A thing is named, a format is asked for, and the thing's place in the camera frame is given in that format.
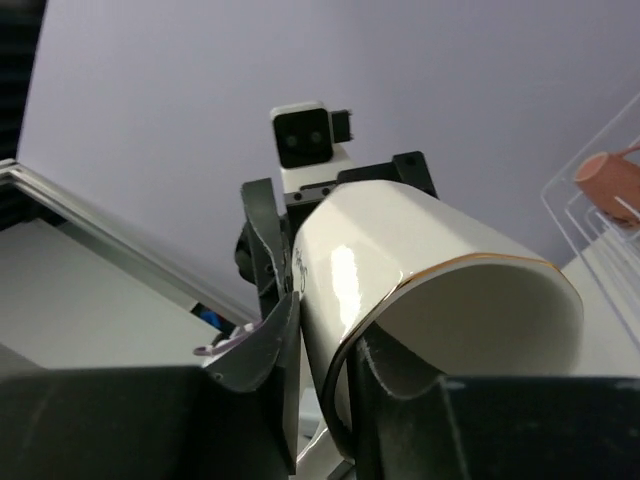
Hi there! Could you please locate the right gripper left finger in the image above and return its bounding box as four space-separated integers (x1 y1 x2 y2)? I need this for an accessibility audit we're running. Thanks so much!
1 293 300 479

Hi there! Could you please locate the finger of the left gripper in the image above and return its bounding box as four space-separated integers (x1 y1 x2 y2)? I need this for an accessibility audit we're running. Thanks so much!
241 178 295 320

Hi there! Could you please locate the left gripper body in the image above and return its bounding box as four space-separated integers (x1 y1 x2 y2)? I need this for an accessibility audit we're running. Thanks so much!
239 149 441 321

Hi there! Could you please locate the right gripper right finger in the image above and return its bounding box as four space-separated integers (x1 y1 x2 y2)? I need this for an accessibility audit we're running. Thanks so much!
349 334 639 479

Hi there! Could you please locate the white mug gold rim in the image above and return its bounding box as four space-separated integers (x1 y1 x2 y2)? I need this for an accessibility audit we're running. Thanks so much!
292 180 584 458

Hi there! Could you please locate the pink mug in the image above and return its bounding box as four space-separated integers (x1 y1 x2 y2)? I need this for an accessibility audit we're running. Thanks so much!
574 145 639 230

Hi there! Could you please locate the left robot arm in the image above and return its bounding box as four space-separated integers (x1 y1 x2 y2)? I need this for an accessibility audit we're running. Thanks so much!
235 151 437 320

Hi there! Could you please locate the clear dish rack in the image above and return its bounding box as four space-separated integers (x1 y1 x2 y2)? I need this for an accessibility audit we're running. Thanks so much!
541 96 639 339

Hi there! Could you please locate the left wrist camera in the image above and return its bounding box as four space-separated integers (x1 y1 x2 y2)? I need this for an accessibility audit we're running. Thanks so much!
270 101 355 206

